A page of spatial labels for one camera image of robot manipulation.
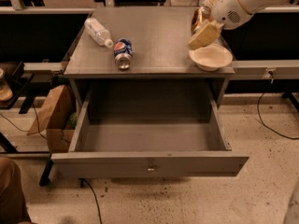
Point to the white bowl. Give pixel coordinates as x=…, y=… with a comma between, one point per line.
x=212, y=57

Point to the brown cardboard box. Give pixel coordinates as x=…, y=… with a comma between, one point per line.
x=52, y=118

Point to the orange soda can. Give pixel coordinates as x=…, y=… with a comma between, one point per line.
x=201, y=20

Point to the glass jar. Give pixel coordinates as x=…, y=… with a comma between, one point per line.
x=5, y=91

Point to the metal drawer knob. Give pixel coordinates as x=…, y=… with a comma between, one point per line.
x=151, y=170

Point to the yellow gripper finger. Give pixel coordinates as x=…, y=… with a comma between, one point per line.
x=205, y=34

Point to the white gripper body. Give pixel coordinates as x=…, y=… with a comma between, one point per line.
x=225, y=7

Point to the blue pepsi can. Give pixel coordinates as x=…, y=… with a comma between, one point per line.
x=123, y=53

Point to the brown trouser leg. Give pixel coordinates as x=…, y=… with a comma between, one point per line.
x=13, y=208

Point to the black shelf stand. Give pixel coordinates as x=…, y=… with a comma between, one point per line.
x=21, y=84

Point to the clear plastic water bottle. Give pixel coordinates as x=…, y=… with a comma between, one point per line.
x=98, y=33

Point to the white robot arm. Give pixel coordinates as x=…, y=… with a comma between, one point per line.
x=255, y=6

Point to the open grey top drawer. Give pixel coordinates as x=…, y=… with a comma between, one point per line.
x=121, y=133

